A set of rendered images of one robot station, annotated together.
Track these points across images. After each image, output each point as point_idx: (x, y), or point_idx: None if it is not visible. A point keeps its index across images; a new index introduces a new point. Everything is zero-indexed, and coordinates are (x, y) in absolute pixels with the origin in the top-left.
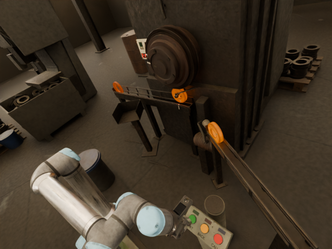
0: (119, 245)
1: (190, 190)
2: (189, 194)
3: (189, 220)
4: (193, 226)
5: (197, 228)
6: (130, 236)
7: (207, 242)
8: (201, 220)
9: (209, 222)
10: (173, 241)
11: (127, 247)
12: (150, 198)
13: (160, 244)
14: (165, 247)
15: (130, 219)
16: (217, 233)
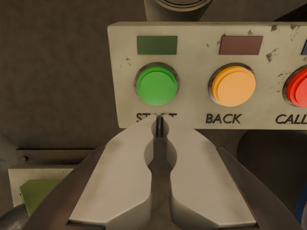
0: (23, 200)
1: (70, 1)
2: (73, 12)
3: (195, 141)
4: (174, 107)
5: (196, 105)
6: (34, 157)
7: (258, 122)
8: (203, 60)
9: (248, 47)
10: (105, 110)
11: (41, 183)
12: (7, 77)
13: (89, 129)
14: (101, 127)
15: None
16: (300, 70)
